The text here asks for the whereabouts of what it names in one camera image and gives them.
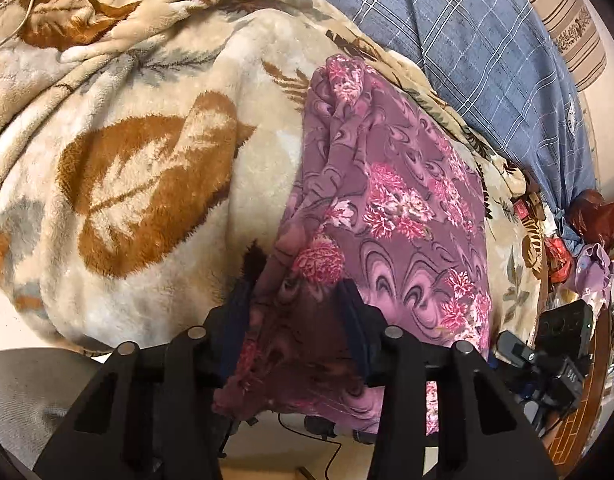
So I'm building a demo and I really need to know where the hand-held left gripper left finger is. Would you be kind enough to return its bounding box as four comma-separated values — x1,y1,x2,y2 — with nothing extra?
34,280,255,480

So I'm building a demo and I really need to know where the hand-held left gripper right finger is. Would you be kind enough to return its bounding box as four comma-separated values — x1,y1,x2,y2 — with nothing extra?
337,280,560,480

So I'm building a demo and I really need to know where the lilac floral cloth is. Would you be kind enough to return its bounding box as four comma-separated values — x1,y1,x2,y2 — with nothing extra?
574,242,614,311

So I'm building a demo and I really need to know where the dark red cloth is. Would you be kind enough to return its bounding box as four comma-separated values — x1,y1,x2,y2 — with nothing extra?
570,189,614,251

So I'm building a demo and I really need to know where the beige striped cushion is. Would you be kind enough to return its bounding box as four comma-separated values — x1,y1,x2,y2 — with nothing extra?
502,0,608,93

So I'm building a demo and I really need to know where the beige leaf print blanket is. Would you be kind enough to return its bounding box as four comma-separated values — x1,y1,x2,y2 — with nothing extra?
0,0,543,356

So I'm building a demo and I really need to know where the black cable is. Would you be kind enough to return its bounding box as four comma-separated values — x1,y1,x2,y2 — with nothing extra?
277,412,348,480

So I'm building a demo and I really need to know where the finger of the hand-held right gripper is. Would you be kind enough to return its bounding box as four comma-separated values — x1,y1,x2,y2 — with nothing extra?
496,330,534,367

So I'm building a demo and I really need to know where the wooden furniture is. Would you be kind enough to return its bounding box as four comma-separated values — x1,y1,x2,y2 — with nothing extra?
552,305,614,467

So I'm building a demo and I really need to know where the blue checked quilt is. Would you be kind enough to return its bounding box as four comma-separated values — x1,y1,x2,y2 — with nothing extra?
207,0,598,226

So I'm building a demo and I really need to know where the grey cloth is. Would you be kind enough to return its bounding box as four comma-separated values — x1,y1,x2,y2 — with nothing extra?
0,350,112,466

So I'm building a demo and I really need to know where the red plastic bag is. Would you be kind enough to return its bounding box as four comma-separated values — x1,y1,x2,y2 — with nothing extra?
543,237,573,281

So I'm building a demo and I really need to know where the purple floral shirt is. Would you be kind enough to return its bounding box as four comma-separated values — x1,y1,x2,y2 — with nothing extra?
212,55,493,436

